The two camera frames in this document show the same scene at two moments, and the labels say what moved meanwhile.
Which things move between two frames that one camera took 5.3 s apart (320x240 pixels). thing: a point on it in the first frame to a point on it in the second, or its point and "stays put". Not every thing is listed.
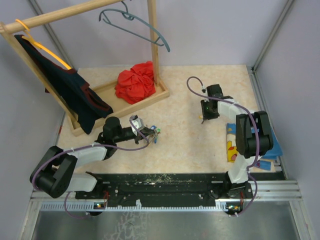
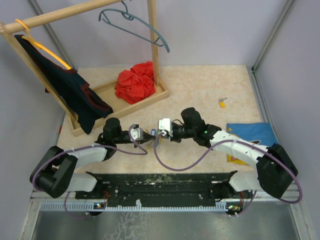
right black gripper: [207, 116] to [173, 137]
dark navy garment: [82, 100] stays put
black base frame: [166, 187] stays put
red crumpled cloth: [135, 85] stays put
